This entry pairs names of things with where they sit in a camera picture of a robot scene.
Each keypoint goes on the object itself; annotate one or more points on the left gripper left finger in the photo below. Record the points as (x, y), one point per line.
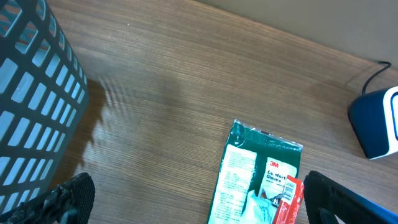
(70, 202)

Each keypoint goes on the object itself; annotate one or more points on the green glove package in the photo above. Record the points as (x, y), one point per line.
(253, 171)

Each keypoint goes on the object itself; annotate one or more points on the red toothpaste tube box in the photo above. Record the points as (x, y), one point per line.
(289, 205)

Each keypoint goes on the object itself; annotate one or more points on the grey plastic shopping basket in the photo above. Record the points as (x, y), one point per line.
(44, 93)

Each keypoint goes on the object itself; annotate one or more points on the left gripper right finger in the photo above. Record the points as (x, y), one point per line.
(327, 201)

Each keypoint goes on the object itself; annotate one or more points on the white barcode scanner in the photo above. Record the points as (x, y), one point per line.
(373, 117)

